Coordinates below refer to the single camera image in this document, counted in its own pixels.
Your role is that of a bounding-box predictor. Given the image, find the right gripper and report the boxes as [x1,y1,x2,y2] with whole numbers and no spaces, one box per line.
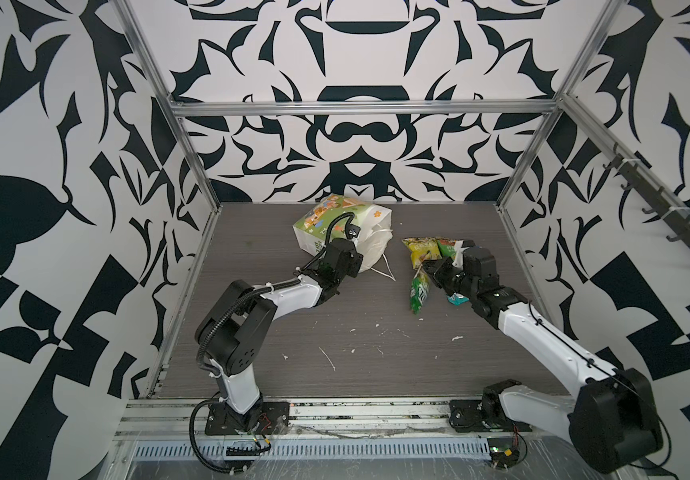
[422,255,480,302]

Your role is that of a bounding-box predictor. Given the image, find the teal snack packet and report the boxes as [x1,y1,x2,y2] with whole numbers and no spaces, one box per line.
[447,293,469,306]

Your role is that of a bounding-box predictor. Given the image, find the green snack packet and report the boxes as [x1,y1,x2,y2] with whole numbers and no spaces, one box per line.
[436,238,463,260]

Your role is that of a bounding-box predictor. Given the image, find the green Fox's candy packet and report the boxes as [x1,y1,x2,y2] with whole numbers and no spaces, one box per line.
[410,266,430,314]

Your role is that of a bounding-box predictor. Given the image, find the yellow snack packet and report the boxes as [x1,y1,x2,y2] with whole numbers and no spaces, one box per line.
[402,237,442,270]

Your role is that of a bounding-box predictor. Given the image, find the white floral paper bag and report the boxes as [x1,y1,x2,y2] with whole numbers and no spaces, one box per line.
[293,194,393,272]

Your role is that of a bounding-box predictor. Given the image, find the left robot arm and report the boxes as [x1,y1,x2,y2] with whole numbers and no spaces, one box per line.
[195,238,363,421]

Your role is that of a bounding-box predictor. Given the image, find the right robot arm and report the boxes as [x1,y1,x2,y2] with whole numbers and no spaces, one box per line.
[422,242,670,474]

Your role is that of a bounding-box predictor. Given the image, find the small electronics board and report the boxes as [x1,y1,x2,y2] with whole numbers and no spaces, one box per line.
[488,435,529,471]

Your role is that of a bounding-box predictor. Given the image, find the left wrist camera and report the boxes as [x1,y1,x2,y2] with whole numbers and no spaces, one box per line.
[345,223,361,240]

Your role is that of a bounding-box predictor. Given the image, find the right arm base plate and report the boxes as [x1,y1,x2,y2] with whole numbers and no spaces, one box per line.
[448,399,533,433]

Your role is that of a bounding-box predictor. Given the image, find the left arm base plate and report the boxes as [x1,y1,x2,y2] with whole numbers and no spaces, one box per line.
[204,399,290,436]

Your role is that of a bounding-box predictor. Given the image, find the black wall hook rack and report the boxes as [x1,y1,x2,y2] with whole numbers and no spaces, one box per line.
[602,143,690,251]

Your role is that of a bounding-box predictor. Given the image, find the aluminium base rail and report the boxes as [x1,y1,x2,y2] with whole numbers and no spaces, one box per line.
[113,392,622,442]

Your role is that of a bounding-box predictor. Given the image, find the white slotted cable duct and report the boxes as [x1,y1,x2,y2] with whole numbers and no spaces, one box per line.
[125,437,493,462]

